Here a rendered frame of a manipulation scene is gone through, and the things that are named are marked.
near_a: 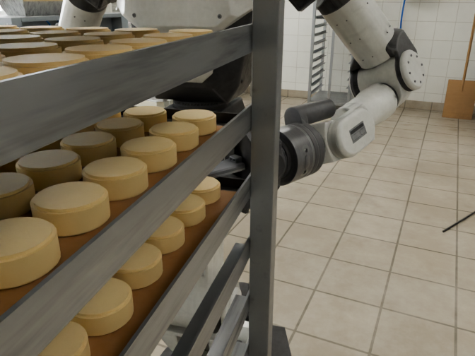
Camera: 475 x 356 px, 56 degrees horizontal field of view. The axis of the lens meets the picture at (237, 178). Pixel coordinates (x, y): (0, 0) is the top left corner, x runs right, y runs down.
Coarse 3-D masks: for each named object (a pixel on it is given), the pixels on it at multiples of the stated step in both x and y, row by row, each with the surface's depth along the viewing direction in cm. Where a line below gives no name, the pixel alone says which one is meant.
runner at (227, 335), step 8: (240, 296) 66; (248, 296) 62; (232, 304) 64; (240, 304) 64; (248, 304) 63; (232, 312) 63; (240, 312) 59; (224, 320) 61; (232, 320) 61; (240, 320) 59; (224, 328) 60; (232, 328) 56; (240, 328) 60; (216, 336) 58; (224, 336) 58; (232, 336) 55; (216, 344) 57; (224, 344) 57; (232, 344) 56; (208, 352) 56; (216, 352) 56; (224, 352) 52
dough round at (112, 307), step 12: (108, 288) 35; (120, 288) 35; (96, 300) 33; (108, 300) 33; (120, 300) 33; (132, 300) 35; (84, 312) 32; (96, 312) 32; (108, 312) 32; (120, 312) 33; (132, 312) 35; (84, 324) 32; (96, 324) 32; (108, 324) 32; (120, 324) 33
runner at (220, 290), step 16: (240, 256) 55; (224, 272) 56; (240, 272) 56; (224, 288) 49; (208, 304) 50; (224, 304) 50; (192, 320) 48; (208, 320) 45; (192, 336) 46; (208, 336) 45; (176, 352) 44; (192, 352) 41
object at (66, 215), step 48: (96, 144) 40; (144, 144) 40; (192, 144) 44; (0, 192) 30; (48, 192) 30; (96, 192) 30; (144, 192) 35; (0, 240) 24; (48, 240) 25; (0, 288) 23
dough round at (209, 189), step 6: (204, 180) 55; (210, 180) 55; (216, 180) 55; (198, 186) 53; (204, 186) 53; (210, 186) 53; (216, 186) 54; (192, 192) 52; (198, 192) 52; (204, 192) 52; (210, 192) 53; (216, 192) 53; (204, 198) 53; (210, 198) 53; (216, 198) 54
